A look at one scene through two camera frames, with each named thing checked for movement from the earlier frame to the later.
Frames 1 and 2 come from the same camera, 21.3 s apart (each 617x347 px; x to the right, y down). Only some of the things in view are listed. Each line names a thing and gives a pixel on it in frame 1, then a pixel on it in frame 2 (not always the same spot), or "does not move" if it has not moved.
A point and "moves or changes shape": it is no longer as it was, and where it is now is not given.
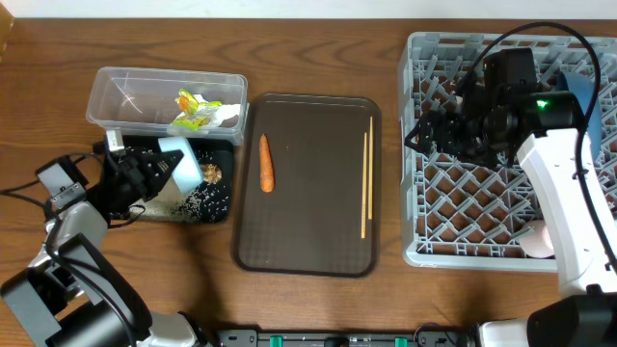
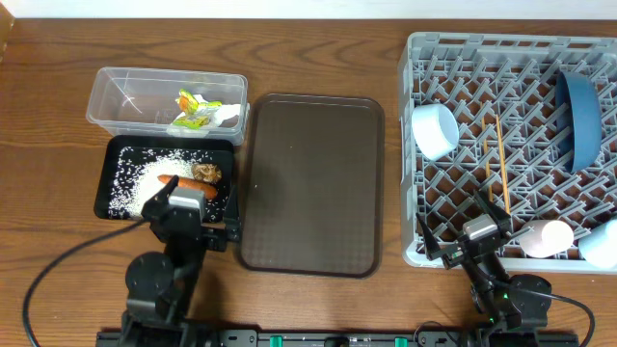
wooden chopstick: (363, 183) → (485, 154)
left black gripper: (132, 173) → (218, 240)
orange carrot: (266, 168) → (209, 191)
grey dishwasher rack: (457, 217) does not move
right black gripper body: (464, 139) → (454, 257)
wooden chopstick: (370, 183) → (503, 170)
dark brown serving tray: (309, 223) does not move
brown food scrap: (212, 173) does not move
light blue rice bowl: (187, 173) moves or changes shape
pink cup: (537, 243) does not move
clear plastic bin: (167, 101) does not move
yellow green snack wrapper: (196, 113) does not move
